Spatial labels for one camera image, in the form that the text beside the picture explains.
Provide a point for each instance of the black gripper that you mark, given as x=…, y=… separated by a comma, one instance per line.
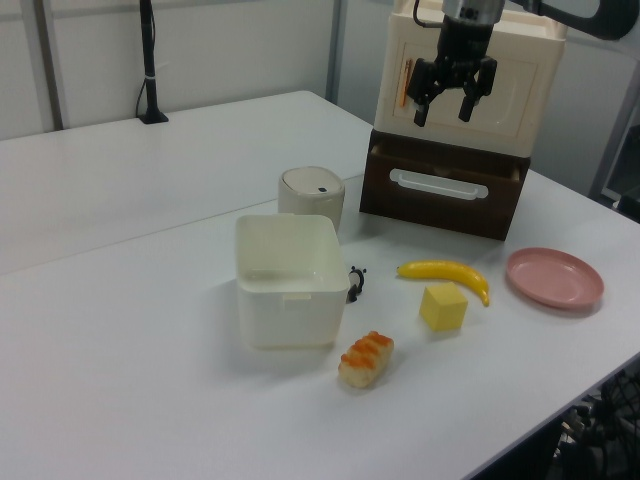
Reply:
x=465, y=42

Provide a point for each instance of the white plastic box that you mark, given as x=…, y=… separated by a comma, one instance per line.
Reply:
x=290, y=280

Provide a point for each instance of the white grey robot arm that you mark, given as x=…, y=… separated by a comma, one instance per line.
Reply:
x=585, y=15

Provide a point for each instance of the cream plastic cabinet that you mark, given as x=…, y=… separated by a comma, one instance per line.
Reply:
x=465, y=120

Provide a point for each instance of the beige lidded trash can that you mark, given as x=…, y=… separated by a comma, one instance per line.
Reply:
x=312, y=192

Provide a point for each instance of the yellow toy banana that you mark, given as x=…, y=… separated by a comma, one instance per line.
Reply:
x=450, y=272

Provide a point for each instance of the small panda figure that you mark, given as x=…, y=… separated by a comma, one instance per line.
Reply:
x=356, y=282

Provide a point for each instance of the pink plastic plate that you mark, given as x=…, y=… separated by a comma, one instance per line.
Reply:
x=555, y=277

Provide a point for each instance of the yellow cube block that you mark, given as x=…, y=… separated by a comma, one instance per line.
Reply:
x=442, y=307

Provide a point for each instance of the toy salmon roe sushi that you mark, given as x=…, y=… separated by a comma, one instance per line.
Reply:
x=365, y=360

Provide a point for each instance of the black pole with base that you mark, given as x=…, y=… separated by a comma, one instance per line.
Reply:
x=148, y=60

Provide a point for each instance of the black mesh chair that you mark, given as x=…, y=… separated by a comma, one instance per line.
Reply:
x=600, y=430

